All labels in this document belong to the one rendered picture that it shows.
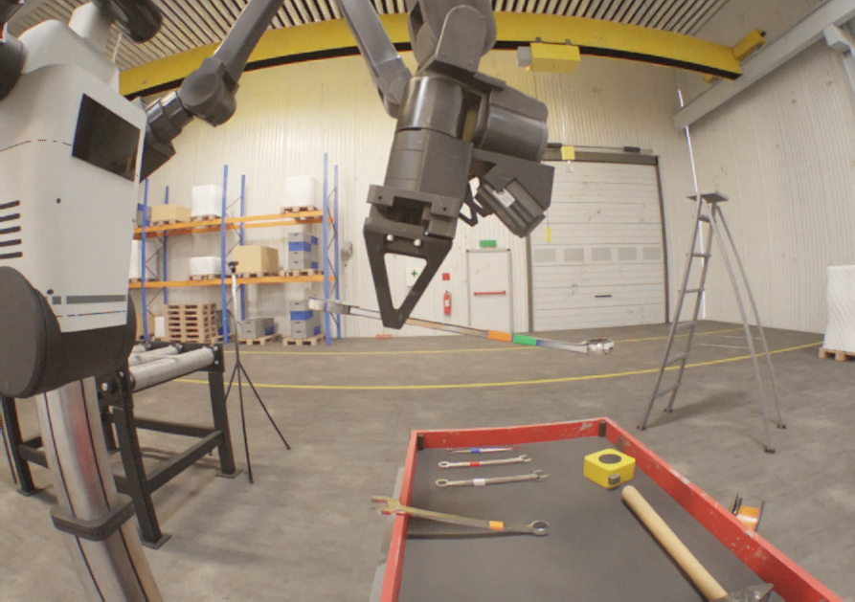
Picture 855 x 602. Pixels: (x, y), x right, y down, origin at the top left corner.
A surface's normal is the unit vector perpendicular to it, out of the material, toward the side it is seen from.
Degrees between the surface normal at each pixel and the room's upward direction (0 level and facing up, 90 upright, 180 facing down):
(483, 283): 90
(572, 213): 90
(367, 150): 90
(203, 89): 90
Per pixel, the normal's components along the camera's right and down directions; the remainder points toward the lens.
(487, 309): -0.03, -0.01
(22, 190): 0.27, 0.14
